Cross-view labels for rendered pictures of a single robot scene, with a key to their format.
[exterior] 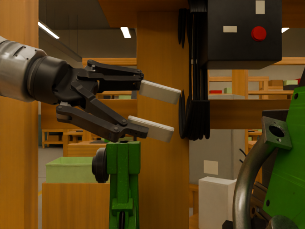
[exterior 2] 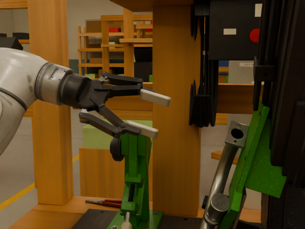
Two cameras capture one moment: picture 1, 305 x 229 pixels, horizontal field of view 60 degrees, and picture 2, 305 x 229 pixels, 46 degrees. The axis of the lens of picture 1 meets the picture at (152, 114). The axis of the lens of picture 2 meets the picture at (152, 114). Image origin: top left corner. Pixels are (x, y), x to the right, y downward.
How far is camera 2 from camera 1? 0.40 m
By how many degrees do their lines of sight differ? 15
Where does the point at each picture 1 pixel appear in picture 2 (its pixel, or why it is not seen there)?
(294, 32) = not seen: outside the picture
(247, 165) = (223, 156)
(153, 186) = (166, 164)
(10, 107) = not seen: hidden behind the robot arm
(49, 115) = not seen: hidden behind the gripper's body
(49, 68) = (73, 85)
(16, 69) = (52, 87)
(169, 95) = (162, 101)
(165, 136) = (152, 135)
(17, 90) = (54, 100)
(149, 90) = (146, 96)
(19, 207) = (57, 175)
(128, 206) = (136, 180)
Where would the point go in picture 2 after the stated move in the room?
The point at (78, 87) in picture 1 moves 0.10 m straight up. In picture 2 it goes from (93, 98) to (92, 52)
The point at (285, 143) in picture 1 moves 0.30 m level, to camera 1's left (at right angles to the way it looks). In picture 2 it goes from (239, 143) to (99, 137)
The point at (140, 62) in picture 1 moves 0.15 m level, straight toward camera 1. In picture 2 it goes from (155, 54) to (147, 54)
